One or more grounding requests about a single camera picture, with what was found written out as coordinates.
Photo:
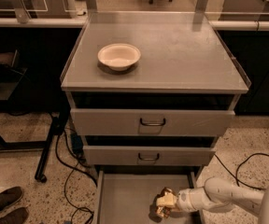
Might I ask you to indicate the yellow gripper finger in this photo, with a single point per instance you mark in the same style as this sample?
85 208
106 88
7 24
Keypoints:
168 200

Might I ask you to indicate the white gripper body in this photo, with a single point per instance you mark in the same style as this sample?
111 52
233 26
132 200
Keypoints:
182 200

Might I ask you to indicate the orange soda can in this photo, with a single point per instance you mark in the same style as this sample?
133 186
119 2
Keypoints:
163 212

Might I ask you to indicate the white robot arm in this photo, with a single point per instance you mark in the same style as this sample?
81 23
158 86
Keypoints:
217 196

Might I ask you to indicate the grey bottom drawer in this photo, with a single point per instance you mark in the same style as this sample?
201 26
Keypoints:
130 199

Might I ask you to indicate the grey drawer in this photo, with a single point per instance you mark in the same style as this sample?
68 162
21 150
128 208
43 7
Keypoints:
130 199
134 122
157 156

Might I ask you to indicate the grey middle drawer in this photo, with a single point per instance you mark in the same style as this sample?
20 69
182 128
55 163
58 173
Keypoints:
157 156

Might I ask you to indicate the grey drawer cabinet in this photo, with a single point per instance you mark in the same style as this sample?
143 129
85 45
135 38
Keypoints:
183 66

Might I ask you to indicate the grey top drawer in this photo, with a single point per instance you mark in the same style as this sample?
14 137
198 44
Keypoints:
134 122

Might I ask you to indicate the dark shoe lower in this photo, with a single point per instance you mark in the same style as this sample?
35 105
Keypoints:
18 216

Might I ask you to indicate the white paper bowl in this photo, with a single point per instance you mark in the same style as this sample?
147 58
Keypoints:
119 57

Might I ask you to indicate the black side table frame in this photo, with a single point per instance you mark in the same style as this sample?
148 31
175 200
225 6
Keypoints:
11 77

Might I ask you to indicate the white horizontal rail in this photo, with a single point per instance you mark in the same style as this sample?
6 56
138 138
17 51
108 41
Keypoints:
78 23

